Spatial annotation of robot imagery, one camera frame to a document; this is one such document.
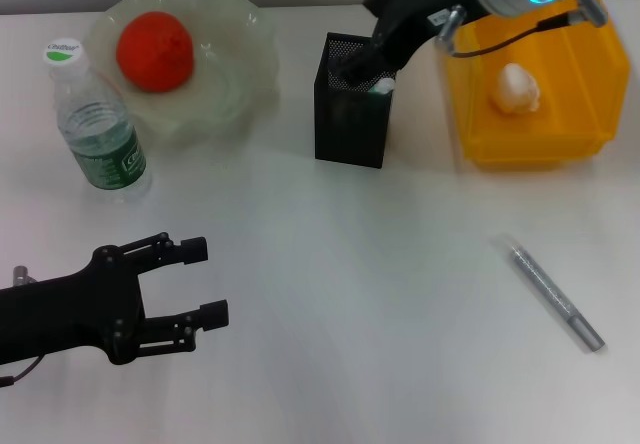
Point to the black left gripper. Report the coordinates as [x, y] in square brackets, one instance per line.
[75, 314]

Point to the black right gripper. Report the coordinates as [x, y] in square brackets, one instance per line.
[420, 4]

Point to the green pen with white cap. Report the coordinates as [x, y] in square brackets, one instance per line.
[384, 87]

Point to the white paper ball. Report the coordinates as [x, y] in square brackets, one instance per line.
[515, 89]

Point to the clear bottle with green label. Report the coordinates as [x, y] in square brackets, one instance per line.
[100, 139]

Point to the red tomato toy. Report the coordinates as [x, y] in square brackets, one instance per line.
[155, 51]

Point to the grey pen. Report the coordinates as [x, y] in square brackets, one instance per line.
[555, 294]

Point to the black mesh pen holder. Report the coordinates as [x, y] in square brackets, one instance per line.
[350, 129]

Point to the clear glass fruit plate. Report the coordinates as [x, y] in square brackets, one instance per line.
[225, 99]

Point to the yellow plastic bin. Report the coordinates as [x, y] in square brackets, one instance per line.
[550, 134]

